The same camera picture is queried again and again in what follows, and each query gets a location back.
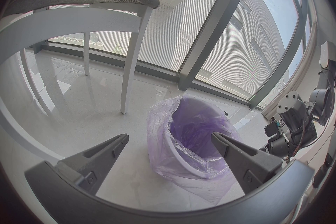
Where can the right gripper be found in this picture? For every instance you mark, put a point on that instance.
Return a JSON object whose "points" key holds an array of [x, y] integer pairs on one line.
{"points": [[278, 146]]}

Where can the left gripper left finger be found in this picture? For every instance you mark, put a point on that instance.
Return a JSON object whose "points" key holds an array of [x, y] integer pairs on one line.
{"points": [[91, 165]]}

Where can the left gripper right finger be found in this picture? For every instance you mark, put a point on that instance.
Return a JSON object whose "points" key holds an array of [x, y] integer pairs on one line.
{"points": [[244, 165]]}

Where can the purple plastic bag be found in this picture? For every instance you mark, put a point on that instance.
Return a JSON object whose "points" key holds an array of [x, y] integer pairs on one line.
{"points": [[157, 139]]}

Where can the white trash bin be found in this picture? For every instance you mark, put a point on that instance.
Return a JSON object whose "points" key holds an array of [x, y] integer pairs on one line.
{"points": [[178, 154]]}

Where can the window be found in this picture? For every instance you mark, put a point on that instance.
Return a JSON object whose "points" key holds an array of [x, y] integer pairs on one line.
{"points": [[223, 20]]}

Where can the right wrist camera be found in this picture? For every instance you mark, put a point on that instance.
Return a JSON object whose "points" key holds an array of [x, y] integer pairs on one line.
{"points": [[271, 128]]}

